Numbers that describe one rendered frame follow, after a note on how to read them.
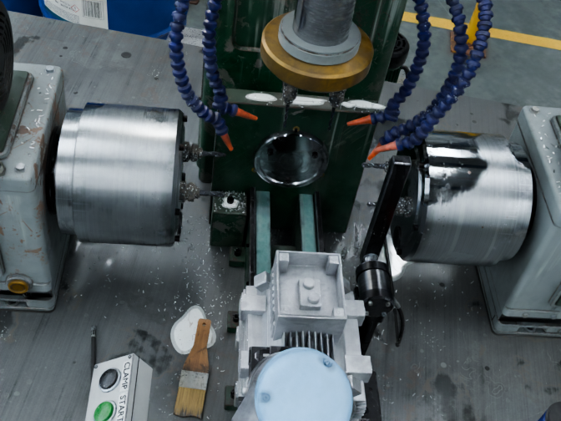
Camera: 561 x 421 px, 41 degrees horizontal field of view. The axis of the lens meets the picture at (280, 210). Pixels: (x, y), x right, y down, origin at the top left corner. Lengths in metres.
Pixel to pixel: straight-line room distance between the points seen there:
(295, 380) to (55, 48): 1.51
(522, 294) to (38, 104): 0.94
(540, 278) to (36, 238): 0.91
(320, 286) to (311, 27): 0.39
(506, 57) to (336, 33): 2.69
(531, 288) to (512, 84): 2.24
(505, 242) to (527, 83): 2.36
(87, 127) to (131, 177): 0.11
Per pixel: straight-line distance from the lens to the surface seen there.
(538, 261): 1.42
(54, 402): 1.39
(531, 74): 3.76
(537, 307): 1.54
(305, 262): 1.15
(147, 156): 1.25
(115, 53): 2.04
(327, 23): 1.14
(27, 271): 1.40
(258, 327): 1.15
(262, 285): 1.17
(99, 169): 1.25
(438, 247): 1.35
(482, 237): 1.35
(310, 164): 1.46
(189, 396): 1.37
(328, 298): 1.13
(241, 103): 1.37
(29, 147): 1.26
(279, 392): 0.69
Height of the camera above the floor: 2.02
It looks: 48 degrees down
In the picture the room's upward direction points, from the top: 10 degrees clockwise
